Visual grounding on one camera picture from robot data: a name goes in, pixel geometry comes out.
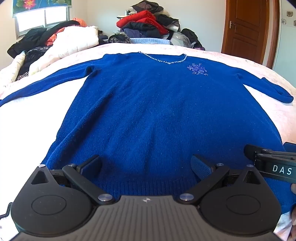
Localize black clothes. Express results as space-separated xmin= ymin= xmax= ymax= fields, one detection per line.
xmin=7 ymin=20 xmax=80 ymax=58

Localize pink bed sheet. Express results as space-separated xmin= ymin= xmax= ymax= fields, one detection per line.
xmin=0 ymin=43 xmax=296 ymax=241

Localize pile of clothes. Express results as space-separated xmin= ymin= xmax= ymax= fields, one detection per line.
xmin=107 ymin=0 xmax=206 ymax=50

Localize dark patterned garment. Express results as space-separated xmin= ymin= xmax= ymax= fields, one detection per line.
xmin=15 ymin=45 xmax=52 ymax=81

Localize white floral quilt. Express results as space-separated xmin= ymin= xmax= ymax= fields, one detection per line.
xmin=0 ymin=50 xmax=30 ymax=93

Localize light blue towel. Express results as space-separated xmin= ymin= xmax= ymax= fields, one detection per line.
xmin=129 ymin=37 xmax=173 ymax=45

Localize orange garment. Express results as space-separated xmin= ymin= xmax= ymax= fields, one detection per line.
xmin=46 ymin=17 xmax=87 ymax=47

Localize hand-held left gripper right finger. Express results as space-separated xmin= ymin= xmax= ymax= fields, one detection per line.
xmin=179 ymin=154 xmax=265 ymax=205

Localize window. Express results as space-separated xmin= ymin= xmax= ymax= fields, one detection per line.
xmin=14 ymin=6 xmax=71 ymax=40

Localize lotus flower window blind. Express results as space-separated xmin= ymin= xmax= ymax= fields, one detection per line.
xmin=13 ymin=0 xmax=72 ymax=16

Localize white quilted jacket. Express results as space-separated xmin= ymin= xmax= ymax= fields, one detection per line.
xmin=29 ymin=25 xmax=100 ymax=76

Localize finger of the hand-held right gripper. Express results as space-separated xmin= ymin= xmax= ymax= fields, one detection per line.
xmin=244 ymin=144 xmax=296 ymax=163
xmin=283 ymin=142 xmax=296 ymax=153

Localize black cable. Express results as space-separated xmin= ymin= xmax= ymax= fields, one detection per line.
xmin=0 ymin=203 xmax=12 ymax=218

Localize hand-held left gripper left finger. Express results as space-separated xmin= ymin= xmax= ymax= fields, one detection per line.
xmin=31 ymin=155 xmax=116 ymax=205

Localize blue knit sweater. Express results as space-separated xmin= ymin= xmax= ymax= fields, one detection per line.
xmin=0 ymin=52 xmax=295 ymax=216

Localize brown wooden door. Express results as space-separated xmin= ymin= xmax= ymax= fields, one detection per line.
xmin=221 ymin=0 xmax=280 ymax=69

